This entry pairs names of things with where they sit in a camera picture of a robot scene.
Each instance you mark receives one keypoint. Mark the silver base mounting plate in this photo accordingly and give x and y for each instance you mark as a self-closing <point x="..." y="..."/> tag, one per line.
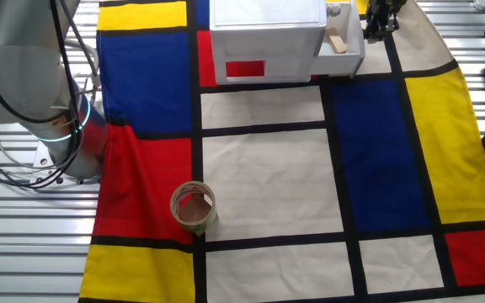
<point x="40" y="162"/>

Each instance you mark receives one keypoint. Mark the small wooden block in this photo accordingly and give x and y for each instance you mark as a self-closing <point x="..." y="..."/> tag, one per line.
<point x="336" y="40"/>

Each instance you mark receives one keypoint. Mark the colour block patterned cloth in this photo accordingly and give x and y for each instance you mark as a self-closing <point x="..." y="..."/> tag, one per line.
<point x="268" y="177"/>

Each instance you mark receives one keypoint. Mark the white drawer cabinet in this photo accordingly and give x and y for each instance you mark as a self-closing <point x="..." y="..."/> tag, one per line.
<point x="268" y="38"/>

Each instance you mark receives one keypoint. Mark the white drawer with black knob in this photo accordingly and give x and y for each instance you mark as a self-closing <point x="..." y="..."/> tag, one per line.
<point x="337" y="63"/>

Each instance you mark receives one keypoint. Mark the white round knob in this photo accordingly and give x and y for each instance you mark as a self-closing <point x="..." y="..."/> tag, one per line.
<point x="333" y="9"/>

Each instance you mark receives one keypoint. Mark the brown cardboard block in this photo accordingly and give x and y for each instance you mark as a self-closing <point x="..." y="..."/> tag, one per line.
<point x="194" y="210"/>

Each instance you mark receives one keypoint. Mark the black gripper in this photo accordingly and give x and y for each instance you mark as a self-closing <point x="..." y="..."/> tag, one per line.
<point x="385" y="6"/>

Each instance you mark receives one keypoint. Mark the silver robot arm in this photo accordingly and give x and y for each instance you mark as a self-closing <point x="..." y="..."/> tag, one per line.
<point x="15" y="63"/>

